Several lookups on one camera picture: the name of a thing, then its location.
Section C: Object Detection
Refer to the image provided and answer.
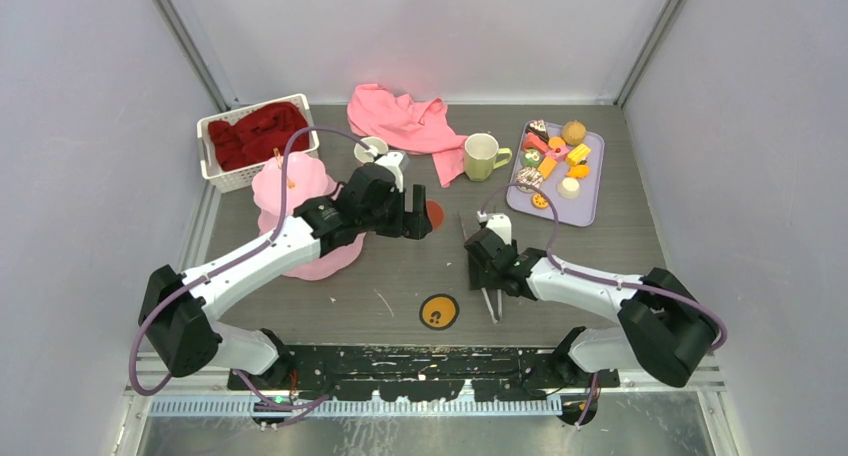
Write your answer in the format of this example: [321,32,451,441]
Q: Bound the metal serving tongs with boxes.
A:
[456,213,503,325]

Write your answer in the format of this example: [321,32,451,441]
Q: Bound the pink three-tier dessert stand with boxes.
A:
[251,152,365,281]

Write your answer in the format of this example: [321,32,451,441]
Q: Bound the sprinkled chocolate donut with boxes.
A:
[514,166,545,193]

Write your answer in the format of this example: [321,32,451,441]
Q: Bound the white round cake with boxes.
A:
[556,177,581,200]

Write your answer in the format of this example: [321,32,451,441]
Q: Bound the orange wafer bar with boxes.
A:
[537,156,558,180]

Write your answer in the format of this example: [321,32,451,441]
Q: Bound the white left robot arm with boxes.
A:
[139,163,433,389]

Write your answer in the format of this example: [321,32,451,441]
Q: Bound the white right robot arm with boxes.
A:
[464,228,726,388]

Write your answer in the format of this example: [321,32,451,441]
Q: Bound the red round coaster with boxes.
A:
[426,200,445,231]

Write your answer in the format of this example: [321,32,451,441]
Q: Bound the pink mug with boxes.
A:
[353,136,389,166]

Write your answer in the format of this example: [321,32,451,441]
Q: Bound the orange round sticker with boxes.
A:
[418,294,460,331]

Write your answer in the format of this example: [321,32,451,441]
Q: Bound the orange lotus-root cookie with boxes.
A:
[531,193,550,210]

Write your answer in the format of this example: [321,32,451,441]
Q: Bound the pink cloth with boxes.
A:
[347,84,467,188]

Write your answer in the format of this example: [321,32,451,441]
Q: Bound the green mug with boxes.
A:
[463,133,513,182]

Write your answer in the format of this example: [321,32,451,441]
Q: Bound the green frog macaron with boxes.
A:
[520,148,544,168]

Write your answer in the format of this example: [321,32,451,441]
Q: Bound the orange fish-shaped cookie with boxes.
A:
[566,164,591,180]

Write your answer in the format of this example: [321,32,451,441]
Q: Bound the lavender serving tray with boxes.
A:
[506,120,605,227]

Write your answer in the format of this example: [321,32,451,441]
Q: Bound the pink cherry cake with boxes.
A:
[545,146,570,161]

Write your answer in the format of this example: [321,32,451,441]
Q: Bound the dark red towel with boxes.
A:
[207,102,308,171]

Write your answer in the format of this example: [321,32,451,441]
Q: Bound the small orange round cookie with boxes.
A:
[547,136,568,152]

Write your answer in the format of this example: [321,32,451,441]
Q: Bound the yellow layered cake piece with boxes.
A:
[565,143,591,167]

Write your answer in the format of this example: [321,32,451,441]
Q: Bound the chocolate cake slice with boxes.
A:
[525,120,550,146]

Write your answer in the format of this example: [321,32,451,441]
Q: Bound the white plastic basket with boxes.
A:
[197,93,313,193]

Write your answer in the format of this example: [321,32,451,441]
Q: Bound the golden round bun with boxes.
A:
[560,120,587,146]

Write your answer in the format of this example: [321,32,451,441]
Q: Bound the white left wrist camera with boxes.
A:
[373,148,410,193]

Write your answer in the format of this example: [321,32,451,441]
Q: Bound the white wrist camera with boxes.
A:
[476,211,513,244]
[373,148,410,193]

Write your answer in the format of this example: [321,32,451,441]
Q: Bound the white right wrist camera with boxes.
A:
[476,211,513,244]

